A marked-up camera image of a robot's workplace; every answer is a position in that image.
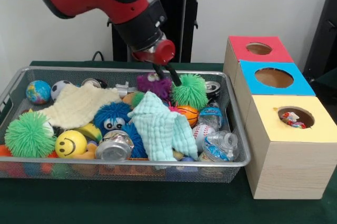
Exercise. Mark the blue globe ball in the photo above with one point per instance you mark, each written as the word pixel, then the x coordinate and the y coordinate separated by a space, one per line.
pixel 38 92

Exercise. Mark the wooden three-hole box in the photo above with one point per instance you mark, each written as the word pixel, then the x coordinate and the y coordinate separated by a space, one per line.
pixel 289 168

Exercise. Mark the purple spiky toy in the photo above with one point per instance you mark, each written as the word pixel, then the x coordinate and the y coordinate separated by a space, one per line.
pixel 155 87

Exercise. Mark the green spiky ball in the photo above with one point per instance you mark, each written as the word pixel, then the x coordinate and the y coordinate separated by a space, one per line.
pixel 190 93

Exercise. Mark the orange toy basketball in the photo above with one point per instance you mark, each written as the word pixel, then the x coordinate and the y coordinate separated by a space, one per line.
pixel 190 114

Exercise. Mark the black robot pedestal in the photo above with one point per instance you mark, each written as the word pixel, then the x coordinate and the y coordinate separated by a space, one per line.
pixel 184 37

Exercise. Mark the mint knitted cloth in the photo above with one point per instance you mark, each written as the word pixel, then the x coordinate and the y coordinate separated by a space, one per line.
pixel 158 129

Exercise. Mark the black panel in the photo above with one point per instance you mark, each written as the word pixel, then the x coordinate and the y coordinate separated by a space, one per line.
pixel 326 37

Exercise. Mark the blue spiky toy with eyes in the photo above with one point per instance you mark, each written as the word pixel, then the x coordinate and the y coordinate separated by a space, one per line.
pixel 110 111

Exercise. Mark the silver mesh bin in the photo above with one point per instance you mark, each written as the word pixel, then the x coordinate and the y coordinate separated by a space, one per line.
pixel 105 172

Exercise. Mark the yellow ball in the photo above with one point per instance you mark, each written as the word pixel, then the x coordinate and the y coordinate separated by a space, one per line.
pixel 71 144

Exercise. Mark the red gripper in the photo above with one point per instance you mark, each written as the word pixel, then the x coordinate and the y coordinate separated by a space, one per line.
pixel 163 51

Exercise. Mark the large colourful patterned cloth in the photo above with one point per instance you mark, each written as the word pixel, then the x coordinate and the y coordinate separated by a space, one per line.
pixel 292 121

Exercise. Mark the dark green table cloth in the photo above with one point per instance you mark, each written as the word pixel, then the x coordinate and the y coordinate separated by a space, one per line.
pixel 131 203

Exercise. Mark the green spiky toy with eyes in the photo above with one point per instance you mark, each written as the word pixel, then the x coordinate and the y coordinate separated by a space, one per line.
pixel 29 134

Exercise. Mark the white baseball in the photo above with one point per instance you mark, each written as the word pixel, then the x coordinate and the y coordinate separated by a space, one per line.
pixel 201 130

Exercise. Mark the cream knitted cloth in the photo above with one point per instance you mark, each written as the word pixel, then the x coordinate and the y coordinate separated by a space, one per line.
pixel 76 105

